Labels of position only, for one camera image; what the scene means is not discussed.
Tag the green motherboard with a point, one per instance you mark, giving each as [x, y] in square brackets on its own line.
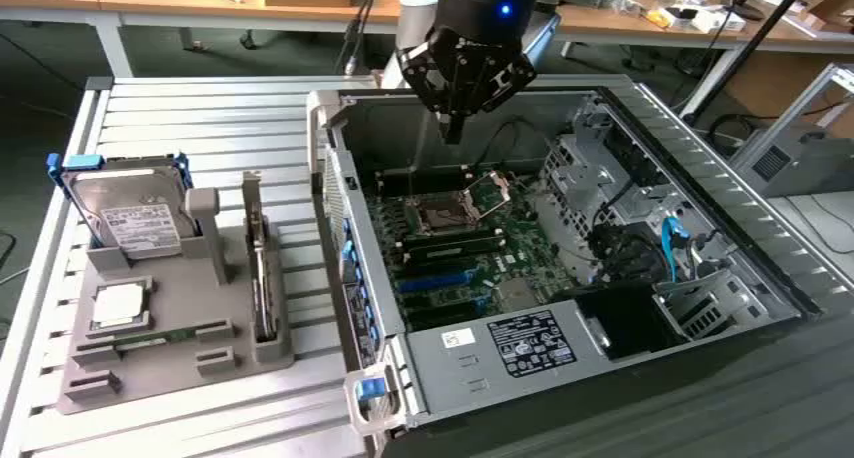
[521, 258]

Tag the CPU socket with metal frame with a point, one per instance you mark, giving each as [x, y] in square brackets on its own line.
[493, 193]

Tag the open black PC case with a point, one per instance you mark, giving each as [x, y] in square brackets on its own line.
[374, 128]

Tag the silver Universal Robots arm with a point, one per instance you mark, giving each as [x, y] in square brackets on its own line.
[417, 28]

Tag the blue expansion slot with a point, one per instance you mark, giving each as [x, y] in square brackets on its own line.
[430, 283]

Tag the black RAM slot row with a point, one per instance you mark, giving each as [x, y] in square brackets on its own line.
[401, 178]
[454, 245]

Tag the silver power supply with label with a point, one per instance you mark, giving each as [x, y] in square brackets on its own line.
[454, 373]

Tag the silver CPU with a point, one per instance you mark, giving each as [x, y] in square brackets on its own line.
[121, 305]

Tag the aluminium profile frame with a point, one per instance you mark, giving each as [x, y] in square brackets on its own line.
[824, 85]

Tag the wooden desk with white legs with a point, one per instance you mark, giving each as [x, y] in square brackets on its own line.
[167, 3]

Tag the grey parts rack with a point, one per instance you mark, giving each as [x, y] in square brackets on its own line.
[181, 318]

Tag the grey computer tower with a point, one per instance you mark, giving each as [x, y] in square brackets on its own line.
[794, 163]

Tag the green RAM stick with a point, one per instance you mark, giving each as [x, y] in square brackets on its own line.
[161, 337]

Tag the small white box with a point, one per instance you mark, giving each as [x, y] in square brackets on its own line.
[721, 22]

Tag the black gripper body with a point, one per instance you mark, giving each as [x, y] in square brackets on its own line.
[484, 8]

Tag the cluttered wooden desk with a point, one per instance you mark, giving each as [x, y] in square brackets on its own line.
[601, 23]

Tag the black stand pole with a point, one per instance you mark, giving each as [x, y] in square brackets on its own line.
[748, 53]

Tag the silver disk bay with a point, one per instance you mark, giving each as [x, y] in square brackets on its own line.
[714, 303]

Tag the grey chipset heatsink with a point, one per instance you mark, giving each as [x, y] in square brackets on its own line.
[517, 294]

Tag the brown cardboard piece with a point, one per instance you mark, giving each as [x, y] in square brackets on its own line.
[835, 3]

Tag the hard disk in blue caddy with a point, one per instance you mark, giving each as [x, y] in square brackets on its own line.
[141, 223]

